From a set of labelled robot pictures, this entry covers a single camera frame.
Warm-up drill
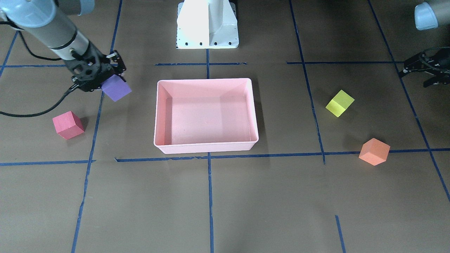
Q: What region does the pink plastic bin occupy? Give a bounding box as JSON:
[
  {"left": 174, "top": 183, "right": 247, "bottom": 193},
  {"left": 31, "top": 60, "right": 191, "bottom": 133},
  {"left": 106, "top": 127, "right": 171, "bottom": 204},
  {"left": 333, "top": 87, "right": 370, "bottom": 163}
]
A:
[{"left": 153, "top": 78, "right": 259, "bottom": 154}]

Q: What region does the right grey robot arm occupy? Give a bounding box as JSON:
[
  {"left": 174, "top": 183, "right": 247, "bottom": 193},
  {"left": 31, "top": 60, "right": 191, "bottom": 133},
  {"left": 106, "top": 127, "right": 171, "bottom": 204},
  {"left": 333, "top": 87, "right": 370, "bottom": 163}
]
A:
[{"left": 1, "top": 0, "right": 131, "bottom": 96}]

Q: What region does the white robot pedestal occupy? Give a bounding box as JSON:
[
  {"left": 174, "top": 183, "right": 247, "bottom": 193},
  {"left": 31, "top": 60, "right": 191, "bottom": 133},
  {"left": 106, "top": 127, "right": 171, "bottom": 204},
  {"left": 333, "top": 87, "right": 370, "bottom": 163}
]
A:
[{"left": 176, "top": 0, "right": 239, "bottom": 50}]

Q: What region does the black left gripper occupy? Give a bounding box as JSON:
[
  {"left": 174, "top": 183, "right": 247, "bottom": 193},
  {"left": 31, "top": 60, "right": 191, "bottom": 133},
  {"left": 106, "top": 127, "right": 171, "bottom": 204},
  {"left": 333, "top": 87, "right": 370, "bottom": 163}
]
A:
[{"left": 398, "top": 49, "right": 450, "bottom": 88}]

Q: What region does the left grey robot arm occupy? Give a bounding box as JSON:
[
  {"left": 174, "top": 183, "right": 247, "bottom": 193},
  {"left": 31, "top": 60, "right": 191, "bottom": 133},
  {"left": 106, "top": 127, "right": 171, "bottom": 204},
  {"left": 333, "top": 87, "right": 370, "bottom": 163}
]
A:
[{"left": 398, "top": 0, "right": 450, "bottom": 88}]

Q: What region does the orange foam block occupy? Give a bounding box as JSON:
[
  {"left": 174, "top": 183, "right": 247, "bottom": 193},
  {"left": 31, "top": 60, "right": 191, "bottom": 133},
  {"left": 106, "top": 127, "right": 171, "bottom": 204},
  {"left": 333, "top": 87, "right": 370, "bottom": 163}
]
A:
[{"left": 358, "top": 138, "right": 391, "bottom": 166}]

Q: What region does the yellow foam block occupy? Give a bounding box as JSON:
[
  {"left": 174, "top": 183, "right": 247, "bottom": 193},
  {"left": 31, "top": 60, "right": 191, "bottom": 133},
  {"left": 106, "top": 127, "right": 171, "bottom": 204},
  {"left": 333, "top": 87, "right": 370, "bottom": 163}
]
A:
[{"left": 325, "top": 90, "right": 355, "bottom": 117}]

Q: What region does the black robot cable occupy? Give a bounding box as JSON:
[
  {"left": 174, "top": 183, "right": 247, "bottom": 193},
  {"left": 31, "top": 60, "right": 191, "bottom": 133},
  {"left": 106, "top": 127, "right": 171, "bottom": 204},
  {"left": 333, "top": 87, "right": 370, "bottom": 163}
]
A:
[{"left": 0, "top": 21, "right": 76, "bottom": 118}]

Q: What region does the purple foam block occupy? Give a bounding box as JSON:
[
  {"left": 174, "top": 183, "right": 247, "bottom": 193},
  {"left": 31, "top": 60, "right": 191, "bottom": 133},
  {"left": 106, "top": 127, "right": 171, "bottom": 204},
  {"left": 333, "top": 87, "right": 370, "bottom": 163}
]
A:
[{"left": 101, "top": 74, "right": 132, "bottom": 102}]

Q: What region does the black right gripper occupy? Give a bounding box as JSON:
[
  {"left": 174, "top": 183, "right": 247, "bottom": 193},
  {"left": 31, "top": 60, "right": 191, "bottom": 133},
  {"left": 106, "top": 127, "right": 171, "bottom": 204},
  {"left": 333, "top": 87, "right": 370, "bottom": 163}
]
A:
[{"left": 65, "top": 42, "right": 127, "bottom": 92}]

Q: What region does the pink foam block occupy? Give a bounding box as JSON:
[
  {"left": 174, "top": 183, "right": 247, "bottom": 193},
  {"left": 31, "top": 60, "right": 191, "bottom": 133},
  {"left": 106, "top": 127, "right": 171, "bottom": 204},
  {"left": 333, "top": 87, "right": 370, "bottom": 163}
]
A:
[{"left": 52, "top": 111, "right": 85, "bottom": 140}]

